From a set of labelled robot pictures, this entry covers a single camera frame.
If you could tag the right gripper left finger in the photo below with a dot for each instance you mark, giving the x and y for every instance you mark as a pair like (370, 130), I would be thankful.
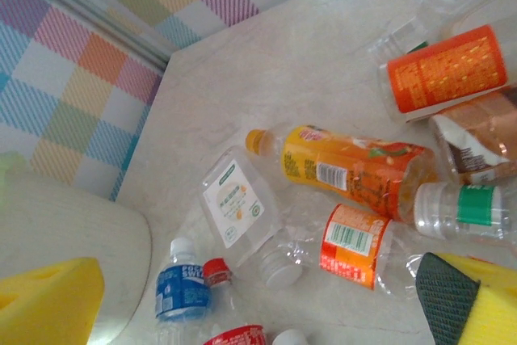
(40, 304)

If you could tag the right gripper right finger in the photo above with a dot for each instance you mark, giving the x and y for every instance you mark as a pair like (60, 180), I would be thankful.
(464, 304)

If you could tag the clear bottle green band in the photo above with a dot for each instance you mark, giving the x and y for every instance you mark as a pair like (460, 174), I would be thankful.
(476, 205)

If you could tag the crushed orange barcode-label bottle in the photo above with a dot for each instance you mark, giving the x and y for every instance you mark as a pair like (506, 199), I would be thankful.
(351, 240)

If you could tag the blue label plastic bottle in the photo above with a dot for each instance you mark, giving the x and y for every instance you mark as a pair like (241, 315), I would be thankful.
(182, 288)

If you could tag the brown white label bottle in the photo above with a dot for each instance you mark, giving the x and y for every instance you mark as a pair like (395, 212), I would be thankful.
(472, 147)

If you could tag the red label cola bottle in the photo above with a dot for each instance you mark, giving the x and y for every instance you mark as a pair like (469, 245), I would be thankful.
(216, 273)

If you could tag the crushed clear white-cap bottle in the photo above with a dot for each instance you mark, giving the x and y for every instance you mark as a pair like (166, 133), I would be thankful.
(288, 339)

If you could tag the yellow orange juice bottle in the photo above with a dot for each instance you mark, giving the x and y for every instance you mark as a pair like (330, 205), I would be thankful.
(343, 167)

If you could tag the clear white-label bottle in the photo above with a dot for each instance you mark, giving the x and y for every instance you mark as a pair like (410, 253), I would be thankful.
(234, 203)

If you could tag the clear bottle plain orange label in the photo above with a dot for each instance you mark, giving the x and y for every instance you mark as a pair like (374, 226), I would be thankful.
(444, 70)

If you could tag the pale yellow plastic bin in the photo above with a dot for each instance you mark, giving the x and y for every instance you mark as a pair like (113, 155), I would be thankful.
(81, 220)

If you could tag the aluminium frame post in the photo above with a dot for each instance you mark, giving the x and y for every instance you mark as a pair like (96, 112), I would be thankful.
(101, 23)

